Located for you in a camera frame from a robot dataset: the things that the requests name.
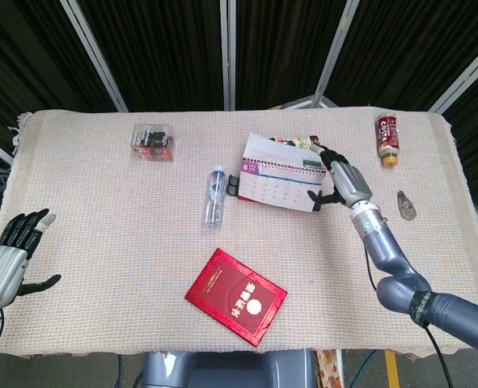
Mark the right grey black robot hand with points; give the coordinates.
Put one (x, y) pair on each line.
(349, 180)

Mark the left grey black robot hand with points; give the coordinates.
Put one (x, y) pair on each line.
(2, 266)

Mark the red desk calendar spiral-bound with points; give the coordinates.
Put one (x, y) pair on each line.
(271, 182)

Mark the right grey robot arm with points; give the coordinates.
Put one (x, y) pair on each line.
(388, 258)

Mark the Costa coffee drink bottle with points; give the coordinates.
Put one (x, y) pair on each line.
(387, 137)

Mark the beige woven tablecloth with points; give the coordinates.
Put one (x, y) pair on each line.
(101, 242)

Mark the black plastic stand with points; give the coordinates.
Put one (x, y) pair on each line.
(231, 186)

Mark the clear plastic water bottle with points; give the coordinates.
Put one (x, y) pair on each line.
(214, 198)

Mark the red certificate book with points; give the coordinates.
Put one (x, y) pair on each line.
(234, 295)

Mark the patterned cardboard box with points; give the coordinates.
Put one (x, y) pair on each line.
(328, 369)

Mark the clear box with toy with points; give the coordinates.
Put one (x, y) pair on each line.
(153, 141)

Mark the dark folding partition screen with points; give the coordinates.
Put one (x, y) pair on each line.
(166, 48)

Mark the grey robot torso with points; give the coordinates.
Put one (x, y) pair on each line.
(222, 369)

